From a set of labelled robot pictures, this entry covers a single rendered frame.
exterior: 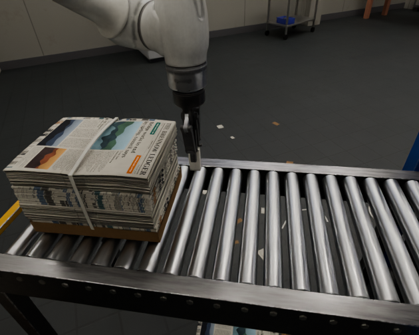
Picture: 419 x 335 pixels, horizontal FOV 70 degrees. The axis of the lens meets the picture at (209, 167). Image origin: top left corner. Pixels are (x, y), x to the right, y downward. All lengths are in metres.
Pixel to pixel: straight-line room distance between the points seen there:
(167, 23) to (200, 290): 0.58
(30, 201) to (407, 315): 0.94
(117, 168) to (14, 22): 4.98
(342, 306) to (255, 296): 0.19
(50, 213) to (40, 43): 4.87
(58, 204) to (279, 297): 0.60
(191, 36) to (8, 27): 5.12
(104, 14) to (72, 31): 4.92
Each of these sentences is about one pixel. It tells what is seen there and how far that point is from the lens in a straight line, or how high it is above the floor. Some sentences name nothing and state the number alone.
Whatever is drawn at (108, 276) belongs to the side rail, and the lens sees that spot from 0.83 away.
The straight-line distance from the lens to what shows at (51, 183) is 0.83.
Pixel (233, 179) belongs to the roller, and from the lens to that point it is 1.03.
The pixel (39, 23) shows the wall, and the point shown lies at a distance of 5.60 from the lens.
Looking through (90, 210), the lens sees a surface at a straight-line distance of 0.84.
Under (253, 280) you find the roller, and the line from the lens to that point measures 0.78.
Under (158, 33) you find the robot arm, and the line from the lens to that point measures 0.64.
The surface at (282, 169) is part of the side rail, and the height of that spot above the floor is 0.80.
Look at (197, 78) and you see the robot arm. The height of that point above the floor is 1.23.
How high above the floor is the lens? 1.46
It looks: 37 degrees down
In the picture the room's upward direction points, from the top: 3 degrees counter-clockwise
